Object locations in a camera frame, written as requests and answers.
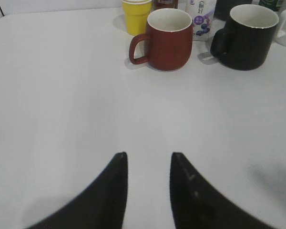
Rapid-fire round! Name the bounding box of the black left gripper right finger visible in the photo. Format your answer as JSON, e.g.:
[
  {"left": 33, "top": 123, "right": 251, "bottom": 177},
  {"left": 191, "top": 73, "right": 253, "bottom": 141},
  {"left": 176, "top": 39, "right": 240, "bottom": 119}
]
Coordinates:
[{"left": 170, "top": 152, "right": 268, "bottom": 229}]

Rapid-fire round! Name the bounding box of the front black ceramic mug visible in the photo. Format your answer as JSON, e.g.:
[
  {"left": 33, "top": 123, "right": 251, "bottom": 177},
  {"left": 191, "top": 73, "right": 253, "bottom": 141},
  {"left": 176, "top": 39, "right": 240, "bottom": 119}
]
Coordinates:
[{"left": 210, "top": 4, "right": 279, "bottom": 71}]

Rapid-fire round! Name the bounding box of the clear water bottle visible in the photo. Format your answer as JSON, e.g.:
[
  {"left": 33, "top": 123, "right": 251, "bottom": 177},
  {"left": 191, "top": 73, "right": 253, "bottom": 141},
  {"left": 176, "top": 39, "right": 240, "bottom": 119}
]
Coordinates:
[{"left": 259, "top": 0, "right": 284, "bottom": 11}]

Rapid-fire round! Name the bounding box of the black ceramic mug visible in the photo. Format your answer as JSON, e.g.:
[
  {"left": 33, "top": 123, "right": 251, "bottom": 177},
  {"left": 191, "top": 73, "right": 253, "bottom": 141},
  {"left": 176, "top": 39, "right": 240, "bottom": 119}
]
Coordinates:
[
  {"left": 214, "top": 0, "right": 252, "bottom": 21},
  {"left": 210, "top": 4, "right": 279, "bottom": 71}
]

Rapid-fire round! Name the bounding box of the red ceramic mug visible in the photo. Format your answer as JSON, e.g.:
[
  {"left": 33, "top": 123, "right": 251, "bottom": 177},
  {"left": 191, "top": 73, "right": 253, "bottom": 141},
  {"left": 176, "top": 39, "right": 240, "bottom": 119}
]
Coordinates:
[{"left": 128, "top": 8, "right": 193, "bottom": 71}]

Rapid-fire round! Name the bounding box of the brown tea bottle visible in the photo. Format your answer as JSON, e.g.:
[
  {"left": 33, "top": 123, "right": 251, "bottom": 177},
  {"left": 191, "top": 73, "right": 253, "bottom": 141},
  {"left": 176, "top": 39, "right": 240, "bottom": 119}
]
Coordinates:
[{"left": 153, "top": 0, "right": 178, "bottom": 10}]

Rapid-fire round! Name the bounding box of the yellow paper cup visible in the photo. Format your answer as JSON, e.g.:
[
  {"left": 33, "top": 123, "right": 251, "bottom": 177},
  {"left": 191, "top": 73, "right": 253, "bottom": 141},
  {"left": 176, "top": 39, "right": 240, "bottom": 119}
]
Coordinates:
[{"left": 122, "top": 0, "right": 152, "bottom": 36}]

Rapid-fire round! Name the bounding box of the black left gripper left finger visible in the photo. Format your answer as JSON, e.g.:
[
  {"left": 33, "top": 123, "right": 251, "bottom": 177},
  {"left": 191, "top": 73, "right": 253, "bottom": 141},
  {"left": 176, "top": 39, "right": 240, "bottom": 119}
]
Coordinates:
[{"left": 30, "top": 152, "right": 128, "bottom": 229}]

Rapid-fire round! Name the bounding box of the white yogurt drink bottle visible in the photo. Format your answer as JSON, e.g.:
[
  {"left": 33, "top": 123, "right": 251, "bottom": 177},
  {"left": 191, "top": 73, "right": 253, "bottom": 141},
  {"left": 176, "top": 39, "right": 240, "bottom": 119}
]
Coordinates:
[{"left": 185, "top": 0, "right": 216, "bottom": 41}]

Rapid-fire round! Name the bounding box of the rear black ceramic mug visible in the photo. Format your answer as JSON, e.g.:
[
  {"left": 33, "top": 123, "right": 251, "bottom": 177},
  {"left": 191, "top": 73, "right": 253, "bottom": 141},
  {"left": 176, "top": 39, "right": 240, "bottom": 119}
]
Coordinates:
[{"left": 214, "top": 0, "right": 252, "bottom": 21}]

